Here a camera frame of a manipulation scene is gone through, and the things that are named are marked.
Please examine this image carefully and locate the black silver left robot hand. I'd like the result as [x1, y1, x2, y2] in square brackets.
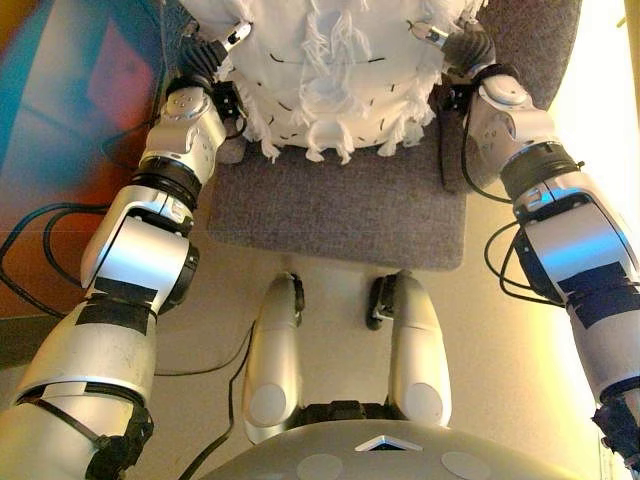
[178, 22, 251, 84]

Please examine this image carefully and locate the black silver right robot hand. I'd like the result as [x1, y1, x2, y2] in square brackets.
[407, 18, 497, 76]

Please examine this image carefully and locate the white fringed cushion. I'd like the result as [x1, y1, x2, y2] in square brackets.
[182, 0, 489, 165]

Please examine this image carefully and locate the glossy brown wooden cabinet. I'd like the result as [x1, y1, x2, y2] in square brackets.
[0, 0, 171, 371]

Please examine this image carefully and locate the grey fabric armchair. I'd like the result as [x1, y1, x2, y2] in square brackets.
[159, 0, 584, 271]

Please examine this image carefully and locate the silver right robot leg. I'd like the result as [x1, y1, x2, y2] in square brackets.
[367, 269, 454, 429]

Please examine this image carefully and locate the silver robot leg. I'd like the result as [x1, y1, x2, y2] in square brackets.
[367, 269, 454, 429]
[242, 272, 306, 446]

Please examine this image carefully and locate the silver left robot leg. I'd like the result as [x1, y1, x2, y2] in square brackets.
[242, 272, 306, 446]

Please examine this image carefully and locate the silver robot torso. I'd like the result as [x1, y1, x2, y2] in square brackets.
[199, 399, 596, 480]

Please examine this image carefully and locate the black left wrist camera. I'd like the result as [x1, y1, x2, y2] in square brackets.
[214, 82, 247, 122]

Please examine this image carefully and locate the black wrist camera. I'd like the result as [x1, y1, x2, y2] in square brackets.
[429, 82, 474, 115]
[214, 82, 247, 122]

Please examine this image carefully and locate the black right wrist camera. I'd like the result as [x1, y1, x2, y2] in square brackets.
[429, 82, 474, 115]

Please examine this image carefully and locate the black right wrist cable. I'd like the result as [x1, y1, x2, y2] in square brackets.
[462, 124, 567, 307]

